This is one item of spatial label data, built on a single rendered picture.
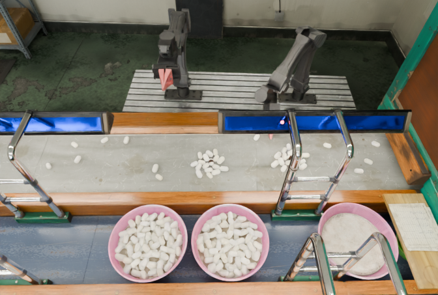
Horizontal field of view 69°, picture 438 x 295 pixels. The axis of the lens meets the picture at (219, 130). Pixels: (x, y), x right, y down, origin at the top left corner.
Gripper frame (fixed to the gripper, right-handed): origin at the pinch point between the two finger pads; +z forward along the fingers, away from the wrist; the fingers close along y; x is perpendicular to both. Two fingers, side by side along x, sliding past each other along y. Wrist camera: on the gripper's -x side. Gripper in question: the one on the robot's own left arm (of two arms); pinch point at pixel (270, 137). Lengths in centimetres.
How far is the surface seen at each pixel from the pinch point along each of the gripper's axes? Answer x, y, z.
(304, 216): -19.2, 9.4, 29.6
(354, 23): 166, 110, -104
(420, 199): -22, 52, 23
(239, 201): -20.7, -15.4, 23.3
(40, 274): -29, -85, 46
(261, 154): -3.5, -4.8, 7.0
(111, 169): -9, -67, 13
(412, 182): -21, 49, 16
